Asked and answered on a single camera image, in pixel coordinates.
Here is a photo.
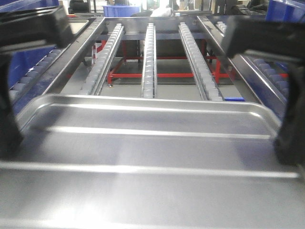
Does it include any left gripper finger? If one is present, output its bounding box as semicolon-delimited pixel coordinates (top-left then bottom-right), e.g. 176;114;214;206
0;54;23;158

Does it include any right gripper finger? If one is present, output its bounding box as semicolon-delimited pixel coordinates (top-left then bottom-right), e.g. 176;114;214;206
274;66;305;166

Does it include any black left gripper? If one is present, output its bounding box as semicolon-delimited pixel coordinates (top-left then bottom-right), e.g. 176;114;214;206
0;6;73;54

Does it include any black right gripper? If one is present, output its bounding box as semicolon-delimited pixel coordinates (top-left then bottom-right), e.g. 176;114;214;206
221;18;305;62

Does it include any silver metal tray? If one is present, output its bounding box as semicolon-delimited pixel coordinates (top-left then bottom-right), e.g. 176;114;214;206
0;94;305;229

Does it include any silver tray far left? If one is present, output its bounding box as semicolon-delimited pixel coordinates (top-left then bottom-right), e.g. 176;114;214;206
69;18;89;36

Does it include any large blue bin right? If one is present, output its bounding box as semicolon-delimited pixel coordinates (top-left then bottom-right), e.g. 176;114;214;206
265;0;305;23

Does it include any large blue bin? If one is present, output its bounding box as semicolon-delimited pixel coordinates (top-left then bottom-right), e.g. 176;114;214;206
265;0;305;23
0;0;59;88

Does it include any far-right roller track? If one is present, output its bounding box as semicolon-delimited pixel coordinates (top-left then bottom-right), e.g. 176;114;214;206
215;18;289;98

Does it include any large blue bin left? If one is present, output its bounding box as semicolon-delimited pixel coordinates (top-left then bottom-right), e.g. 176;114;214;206
0;0;59;88

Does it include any far-left roller track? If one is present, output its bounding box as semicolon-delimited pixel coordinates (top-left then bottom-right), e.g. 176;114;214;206
9;49;61;102

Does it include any distant blue crate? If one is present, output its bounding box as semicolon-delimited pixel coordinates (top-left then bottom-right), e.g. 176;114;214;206
103;5;140;17

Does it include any left white roller track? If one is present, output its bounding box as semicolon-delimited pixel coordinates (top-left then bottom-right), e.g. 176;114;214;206
79;23;124;95

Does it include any white roller track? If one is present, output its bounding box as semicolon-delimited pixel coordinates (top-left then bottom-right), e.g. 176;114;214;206
179;22;224;101
79;23;124;95
141;23;157;99

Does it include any blue bin below right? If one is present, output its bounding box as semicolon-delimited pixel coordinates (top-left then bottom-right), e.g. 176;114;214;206
224;97;245;102

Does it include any right white roller track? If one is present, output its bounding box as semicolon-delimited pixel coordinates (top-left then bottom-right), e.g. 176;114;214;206
179;22;224;101

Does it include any centre white roller track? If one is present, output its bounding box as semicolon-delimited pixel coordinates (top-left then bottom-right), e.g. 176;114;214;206
141;23;157;99

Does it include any left steel divider rail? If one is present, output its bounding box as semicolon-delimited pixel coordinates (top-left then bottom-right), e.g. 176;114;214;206
12;17;104;114

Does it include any steel divider rail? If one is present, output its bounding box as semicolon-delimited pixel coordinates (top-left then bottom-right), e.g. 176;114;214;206
12;17;104;114
197;15;286;117

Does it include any right steel divider rail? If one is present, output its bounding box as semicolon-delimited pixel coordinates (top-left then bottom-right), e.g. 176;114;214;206
197;15;286;117

